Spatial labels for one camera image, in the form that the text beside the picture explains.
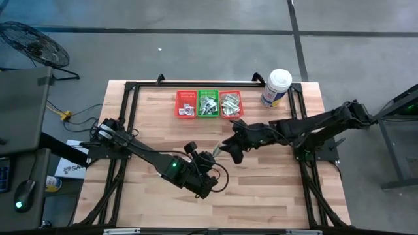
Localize orange plastic basket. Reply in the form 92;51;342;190
218;89;245;120
174;90;199;119

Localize black floor fan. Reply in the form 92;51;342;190
0;21;81;82

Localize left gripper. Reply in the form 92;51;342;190
183;140;219;199

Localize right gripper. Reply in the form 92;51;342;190
219;119;272;165

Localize white blue wipes canister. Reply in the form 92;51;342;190
260;68;293;108

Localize black computer mouse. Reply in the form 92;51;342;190
14;179;37;213

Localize yellow blue can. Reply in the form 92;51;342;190
44;175;63;193

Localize green plastic basket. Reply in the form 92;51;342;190
197;89;220;119

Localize black aluminium table frame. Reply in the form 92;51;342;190
73;72;352;235

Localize black metal cart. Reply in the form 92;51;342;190
372;83;418;191

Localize dark grey desk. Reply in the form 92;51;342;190
0;148;52;233

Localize black keyboard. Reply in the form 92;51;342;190
0;156;12;194

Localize white printed box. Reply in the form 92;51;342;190
54;157;88;180

